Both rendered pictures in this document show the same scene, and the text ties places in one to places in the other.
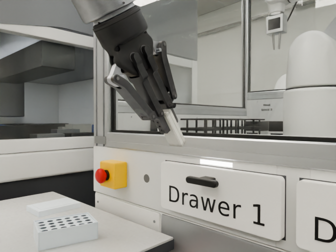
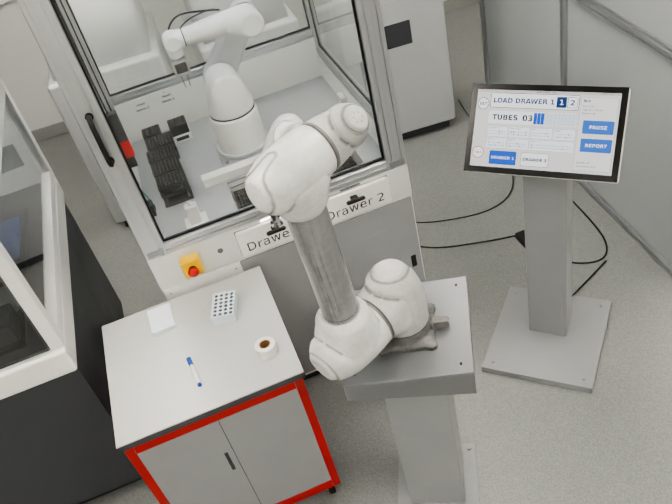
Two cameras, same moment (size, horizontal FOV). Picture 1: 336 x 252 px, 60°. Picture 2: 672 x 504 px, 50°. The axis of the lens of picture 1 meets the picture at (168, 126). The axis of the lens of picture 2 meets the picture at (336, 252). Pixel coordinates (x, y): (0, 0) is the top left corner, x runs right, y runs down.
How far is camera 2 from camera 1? 2.27 m
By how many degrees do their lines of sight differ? 62
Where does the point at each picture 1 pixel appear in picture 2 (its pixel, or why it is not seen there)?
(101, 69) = (135, 205)
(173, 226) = (252, 261)
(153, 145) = (220, 229)
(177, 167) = (250, 232)
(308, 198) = not seen: hidden behind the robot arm
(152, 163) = (222, 240)
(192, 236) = (267, 257)
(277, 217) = not seen: hidden behind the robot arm
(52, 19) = not seen: outside the picture
